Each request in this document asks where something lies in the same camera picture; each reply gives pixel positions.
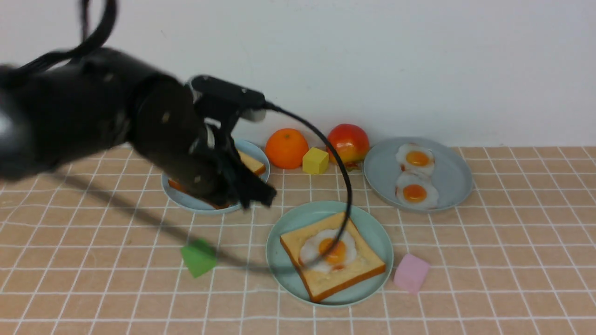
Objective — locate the orange fruit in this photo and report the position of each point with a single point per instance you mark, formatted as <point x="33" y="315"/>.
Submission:
<point x="286" y="148"/>

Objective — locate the pink cube block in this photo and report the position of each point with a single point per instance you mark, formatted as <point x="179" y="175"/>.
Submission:
<point x="411" y="273"/>

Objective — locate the fried egg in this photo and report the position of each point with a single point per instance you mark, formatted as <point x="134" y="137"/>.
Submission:
<point x="415" y="158"/>
<point x="416" y="190"/>
<point x="334" y="257"/>

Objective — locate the mint green plate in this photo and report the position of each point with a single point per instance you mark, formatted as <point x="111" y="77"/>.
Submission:
<point x="301" y="216"/>

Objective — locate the yellow cube block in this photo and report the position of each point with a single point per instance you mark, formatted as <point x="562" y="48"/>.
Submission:
<point x="315" y="161"/>

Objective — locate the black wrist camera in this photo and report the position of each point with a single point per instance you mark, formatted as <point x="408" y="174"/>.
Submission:
<point x="220" y="100"/>

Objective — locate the checkered beige tablecloth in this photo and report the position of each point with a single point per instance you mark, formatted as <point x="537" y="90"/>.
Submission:
<point x="517" y="258"/>

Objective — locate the grey plate with eggs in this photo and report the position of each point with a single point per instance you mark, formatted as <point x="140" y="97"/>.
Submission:
<point x="452" y="176"/>

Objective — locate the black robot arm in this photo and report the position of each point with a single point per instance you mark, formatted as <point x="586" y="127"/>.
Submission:
<point x="55" y="117"/>

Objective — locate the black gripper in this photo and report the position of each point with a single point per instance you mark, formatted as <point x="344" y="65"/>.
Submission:
<point x="197" y="152"/>

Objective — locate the green cube block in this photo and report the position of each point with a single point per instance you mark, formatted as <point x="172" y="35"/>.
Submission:
<point x="199" y="257"/>

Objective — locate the fried egg front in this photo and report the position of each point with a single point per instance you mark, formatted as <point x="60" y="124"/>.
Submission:
<point x="334" y="257"/>

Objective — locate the light blue bread plate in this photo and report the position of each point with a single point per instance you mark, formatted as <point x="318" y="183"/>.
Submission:
<point x="201" y="207"/>

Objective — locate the toast slice top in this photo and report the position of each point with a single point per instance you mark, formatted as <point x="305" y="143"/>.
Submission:
<point x="319" y="285"/>

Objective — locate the fried egg back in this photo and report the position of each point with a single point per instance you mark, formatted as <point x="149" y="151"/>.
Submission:
<point x="415" y="158"/>

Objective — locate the toast slice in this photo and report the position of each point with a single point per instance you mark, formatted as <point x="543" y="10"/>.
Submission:
<point x="319" y="285"/>
<point x="256" y="167"/>
<point x="175" y="185"/>

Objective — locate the red yellow pomegranate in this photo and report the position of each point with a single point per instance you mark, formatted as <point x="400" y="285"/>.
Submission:
<point x="351" y="144"/>

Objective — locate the fried egg left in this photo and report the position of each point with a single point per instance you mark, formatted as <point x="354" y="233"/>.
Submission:
<point x="416" y="190"/>

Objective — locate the toast slice bottom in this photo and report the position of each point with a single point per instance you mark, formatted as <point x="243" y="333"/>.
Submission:
<point x="175" y="185"/>

